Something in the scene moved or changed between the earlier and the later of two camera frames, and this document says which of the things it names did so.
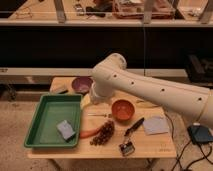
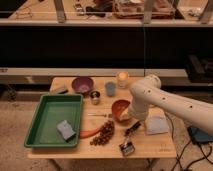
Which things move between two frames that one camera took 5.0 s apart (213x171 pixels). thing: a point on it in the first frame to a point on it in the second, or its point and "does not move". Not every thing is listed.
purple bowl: [82, 84] does not move
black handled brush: [127, 147] does not move
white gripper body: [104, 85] to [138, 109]
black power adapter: [200, 133] does not move
